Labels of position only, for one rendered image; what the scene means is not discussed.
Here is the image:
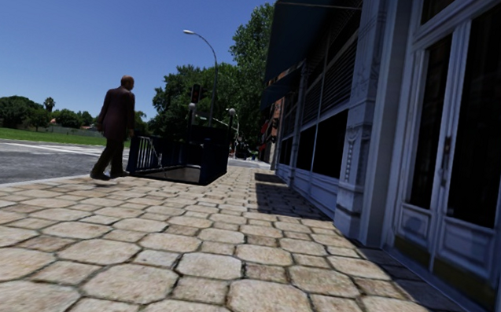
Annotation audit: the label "pale grey shopfront building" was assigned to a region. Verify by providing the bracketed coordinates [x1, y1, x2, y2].
[231, 0, 501, 312]

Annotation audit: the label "red brick building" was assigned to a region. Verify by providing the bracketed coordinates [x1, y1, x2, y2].
[256, 94, 287, 166]

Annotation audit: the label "person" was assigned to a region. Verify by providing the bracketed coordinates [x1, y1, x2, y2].
[88, 72, 143, 185]

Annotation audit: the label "traffic light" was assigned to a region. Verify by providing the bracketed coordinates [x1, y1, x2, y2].
[186, 83, 203, 127]

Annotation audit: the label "dark stairway railing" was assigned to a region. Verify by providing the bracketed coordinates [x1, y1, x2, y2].
[125, 95, 238, 189]

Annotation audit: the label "trees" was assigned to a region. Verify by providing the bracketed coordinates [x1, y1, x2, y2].
[0, 90, 102, 141]
[131, 0, 281, 152]

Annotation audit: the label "grey street lamp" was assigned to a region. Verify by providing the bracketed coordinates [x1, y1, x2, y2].
[170, 29, 225, 129]

